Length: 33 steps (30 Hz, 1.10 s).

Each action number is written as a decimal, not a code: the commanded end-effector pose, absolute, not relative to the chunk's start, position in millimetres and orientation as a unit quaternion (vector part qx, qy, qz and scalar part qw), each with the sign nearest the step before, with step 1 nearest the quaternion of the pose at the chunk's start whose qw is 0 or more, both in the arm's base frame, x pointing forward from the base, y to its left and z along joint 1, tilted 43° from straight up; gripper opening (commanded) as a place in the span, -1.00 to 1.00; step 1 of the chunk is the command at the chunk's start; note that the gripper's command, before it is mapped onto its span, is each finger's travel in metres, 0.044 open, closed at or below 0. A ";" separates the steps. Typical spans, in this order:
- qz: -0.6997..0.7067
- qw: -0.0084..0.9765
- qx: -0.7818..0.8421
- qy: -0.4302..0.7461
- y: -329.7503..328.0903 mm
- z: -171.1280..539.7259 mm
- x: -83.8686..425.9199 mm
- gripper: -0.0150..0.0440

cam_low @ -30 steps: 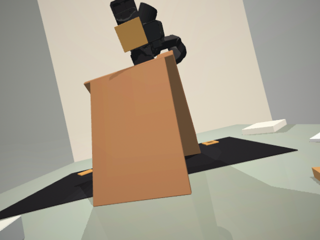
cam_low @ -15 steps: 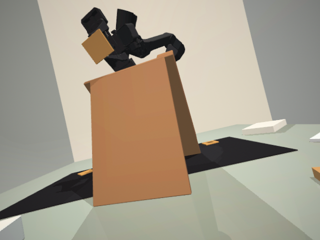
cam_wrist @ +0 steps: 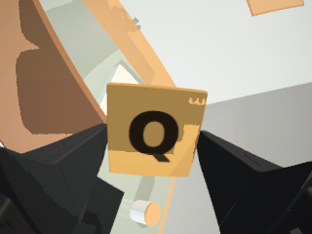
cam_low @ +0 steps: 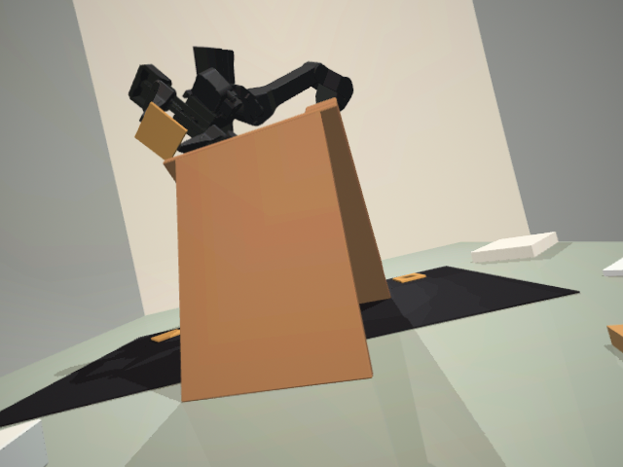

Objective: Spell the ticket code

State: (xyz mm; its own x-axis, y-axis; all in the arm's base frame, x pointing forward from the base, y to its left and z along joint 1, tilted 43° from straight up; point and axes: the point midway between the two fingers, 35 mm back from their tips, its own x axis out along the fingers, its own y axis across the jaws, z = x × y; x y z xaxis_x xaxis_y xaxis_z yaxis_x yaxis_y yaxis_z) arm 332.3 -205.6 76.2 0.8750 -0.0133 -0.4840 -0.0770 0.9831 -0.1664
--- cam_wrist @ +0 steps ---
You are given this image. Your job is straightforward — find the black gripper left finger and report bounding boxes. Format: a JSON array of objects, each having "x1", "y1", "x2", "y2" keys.
[{"x1": 0, "y1": 124, "x2": 108, "y2": 234}]

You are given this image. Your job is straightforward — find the white cylindrical jar with orange lid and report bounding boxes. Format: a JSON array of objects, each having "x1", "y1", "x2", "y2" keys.
[{"x1": 130, "y1": 200, "x2": 161, "y2": 226}]

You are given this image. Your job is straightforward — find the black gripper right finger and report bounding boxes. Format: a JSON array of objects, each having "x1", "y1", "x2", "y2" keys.
[{"x1": 196, "y1": 130, "x2": 312, "y2": 234}]

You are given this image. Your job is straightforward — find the tan wooden board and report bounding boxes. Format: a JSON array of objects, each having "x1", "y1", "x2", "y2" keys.
[{"x1": 0, "y1": 0, "x2": 108, "y2": 153}]

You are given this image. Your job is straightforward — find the orange tile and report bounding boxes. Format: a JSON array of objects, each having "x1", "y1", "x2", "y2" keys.
[{"x1": 106, "y1": 82, "x2": 208, "y2": 176}]

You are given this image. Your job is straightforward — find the white flat rectangular slab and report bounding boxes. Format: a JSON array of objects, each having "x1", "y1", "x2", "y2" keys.
[{"x1": 97, "y1": 63, "x2": 139, "y2": 116}]

